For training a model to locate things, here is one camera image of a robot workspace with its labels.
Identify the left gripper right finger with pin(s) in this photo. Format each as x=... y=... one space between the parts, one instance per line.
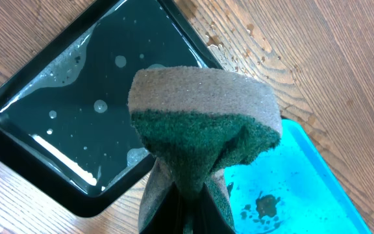
x=207 y=218

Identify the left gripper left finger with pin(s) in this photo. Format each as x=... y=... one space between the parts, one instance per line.
x=169 y=217

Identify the green scrub sponge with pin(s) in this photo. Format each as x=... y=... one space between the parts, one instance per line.
x=197 y=122

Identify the teal plastic tray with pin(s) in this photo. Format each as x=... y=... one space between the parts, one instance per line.
x=290 y=189

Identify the black water basin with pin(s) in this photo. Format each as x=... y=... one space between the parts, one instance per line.
x=64 y=121

